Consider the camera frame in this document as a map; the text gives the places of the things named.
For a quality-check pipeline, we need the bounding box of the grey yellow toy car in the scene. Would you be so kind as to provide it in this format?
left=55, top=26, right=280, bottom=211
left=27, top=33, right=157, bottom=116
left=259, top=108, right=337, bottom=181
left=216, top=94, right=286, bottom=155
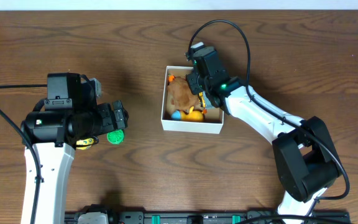
left=198, top=91, right=215, bottom=113

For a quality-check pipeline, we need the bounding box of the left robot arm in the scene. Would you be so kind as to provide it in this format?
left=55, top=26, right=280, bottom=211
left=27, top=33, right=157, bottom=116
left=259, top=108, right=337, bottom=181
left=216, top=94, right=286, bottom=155
left=21, top=99, right=129, bottom=223

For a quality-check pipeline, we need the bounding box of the white cardboard box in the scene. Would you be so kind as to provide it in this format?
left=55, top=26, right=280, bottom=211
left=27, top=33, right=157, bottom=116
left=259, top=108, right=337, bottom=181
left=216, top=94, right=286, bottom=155
left=160, top=66, right=224, bottom=134

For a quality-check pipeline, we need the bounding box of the green ridged disc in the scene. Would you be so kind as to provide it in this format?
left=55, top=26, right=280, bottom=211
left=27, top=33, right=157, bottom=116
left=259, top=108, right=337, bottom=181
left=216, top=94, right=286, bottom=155
left=106, top=129, right=124, bottom=145

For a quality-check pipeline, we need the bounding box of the orange rubber duck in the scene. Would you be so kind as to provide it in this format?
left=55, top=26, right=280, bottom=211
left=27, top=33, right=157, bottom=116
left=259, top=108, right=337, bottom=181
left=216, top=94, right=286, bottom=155
left=171, top=106, right=204, bottom=122

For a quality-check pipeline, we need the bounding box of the brown plush teddy bear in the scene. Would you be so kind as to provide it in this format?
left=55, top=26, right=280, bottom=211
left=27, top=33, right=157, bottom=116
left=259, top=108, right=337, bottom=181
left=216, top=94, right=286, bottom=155
left=167, top=75, right=203, bottom=114

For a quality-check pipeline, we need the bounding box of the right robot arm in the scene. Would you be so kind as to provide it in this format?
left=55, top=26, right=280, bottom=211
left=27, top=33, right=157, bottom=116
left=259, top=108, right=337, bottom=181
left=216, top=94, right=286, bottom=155
left=186, top=71, right=347, bottom=223

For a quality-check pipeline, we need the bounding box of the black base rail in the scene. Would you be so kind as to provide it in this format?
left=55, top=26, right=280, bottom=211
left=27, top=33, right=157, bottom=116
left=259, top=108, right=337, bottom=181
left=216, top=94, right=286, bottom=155
left=63, top=205, right=351, bottom=224

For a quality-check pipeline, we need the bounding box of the yellow letter ball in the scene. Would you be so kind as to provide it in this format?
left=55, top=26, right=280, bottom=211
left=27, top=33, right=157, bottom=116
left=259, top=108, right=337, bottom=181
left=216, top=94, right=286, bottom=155
left=75, top=137, right=95, bottom=150

